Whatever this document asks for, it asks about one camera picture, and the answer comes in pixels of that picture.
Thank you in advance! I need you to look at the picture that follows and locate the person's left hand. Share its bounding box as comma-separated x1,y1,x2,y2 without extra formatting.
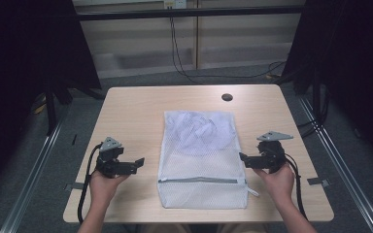
89,170,129,206

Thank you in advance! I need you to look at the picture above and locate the black stand leg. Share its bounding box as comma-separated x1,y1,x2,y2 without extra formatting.
44,84,58,136

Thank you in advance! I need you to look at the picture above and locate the black curtain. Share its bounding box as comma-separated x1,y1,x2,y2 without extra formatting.
281,0,373,171
0,0,103,199

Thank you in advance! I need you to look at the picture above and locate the grey tape strip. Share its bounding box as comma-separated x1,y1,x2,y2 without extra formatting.
63,182,87,192
306,177,331,188

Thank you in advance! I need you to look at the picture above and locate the white wall socket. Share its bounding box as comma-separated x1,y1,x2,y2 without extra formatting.
162,0,187,10

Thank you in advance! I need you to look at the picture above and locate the person's right hand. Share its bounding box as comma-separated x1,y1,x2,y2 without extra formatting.
252,164,296,206

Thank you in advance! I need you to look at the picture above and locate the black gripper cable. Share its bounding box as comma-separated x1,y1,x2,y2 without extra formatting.
284,152,309,221
77,143,103,225

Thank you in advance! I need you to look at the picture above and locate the metal floor rail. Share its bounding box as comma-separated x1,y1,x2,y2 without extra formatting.
0,105,71,233
296,95,373,233

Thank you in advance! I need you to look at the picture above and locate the white mesh laundry bag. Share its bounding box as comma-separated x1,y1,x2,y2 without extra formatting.
156,110,260,210

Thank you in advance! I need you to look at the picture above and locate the white garment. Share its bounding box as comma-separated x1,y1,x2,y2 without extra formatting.
167,111,231,153

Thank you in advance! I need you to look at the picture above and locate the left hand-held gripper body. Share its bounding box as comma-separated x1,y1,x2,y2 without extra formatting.
95,136,136,179

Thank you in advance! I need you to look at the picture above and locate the black hanging cable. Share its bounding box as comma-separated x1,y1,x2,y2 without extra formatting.
169,16,288,85

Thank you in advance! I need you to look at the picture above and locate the black horizontal bar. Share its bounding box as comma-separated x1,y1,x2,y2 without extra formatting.
76,5,306,22

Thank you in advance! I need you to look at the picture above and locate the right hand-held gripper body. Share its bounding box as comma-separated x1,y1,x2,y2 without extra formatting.
255,130,294,175

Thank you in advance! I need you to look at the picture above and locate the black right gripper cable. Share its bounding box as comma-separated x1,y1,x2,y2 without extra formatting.
284,152,309,221

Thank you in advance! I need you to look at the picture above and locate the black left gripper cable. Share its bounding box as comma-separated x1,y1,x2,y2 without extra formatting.
77,143,103,225

